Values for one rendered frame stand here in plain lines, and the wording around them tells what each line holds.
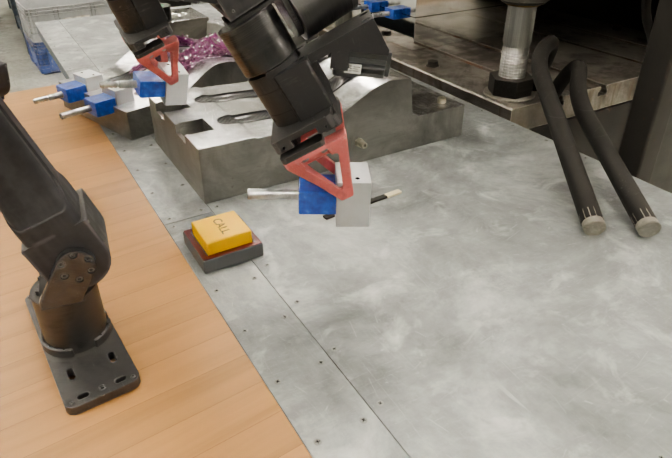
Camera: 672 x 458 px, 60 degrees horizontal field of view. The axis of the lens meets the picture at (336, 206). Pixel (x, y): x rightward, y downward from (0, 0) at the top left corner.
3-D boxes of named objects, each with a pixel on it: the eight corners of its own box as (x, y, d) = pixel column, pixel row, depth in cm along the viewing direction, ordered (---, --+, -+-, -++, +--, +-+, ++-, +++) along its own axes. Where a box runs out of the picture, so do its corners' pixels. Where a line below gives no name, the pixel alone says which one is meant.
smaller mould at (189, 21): (140, 52, 157) (135, 25, 153) (126, 39, 168) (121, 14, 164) (211, 42, 165) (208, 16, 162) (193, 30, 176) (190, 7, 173)
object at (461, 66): (507, 135, 128) (513, 103, 124) (260, 17, 224) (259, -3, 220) (724, 73, 165) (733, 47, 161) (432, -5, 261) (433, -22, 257)
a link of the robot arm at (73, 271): (86, 203, 61) (27, 214, 59) (92, 247, 54) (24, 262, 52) (99, 253, 64) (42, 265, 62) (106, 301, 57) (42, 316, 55)
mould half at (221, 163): (205, 204, 87) (194, 119, 80) (155, 142, 106) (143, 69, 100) (461, 135, 109) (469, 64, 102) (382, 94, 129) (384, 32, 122)
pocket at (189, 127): (188, 158, 89) (185, 135, 87) (177, 145, 93) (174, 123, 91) (216, 151, 91) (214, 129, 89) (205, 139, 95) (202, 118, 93)
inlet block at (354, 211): (247, 227, 63) (244, 182, 60) (250, 204, 67) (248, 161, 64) (369, 227, 63) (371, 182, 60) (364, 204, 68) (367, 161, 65)
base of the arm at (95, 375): (72, 227, 67) (6, 246, 64) (128, 323, 53) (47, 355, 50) (87, 281, 71) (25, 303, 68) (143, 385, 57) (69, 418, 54)
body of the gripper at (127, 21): (155, 12, 93) (133, -32, 88) (175, 35, 86) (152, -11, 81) (118, 30, 92) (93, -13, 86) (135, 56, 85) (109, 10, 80)
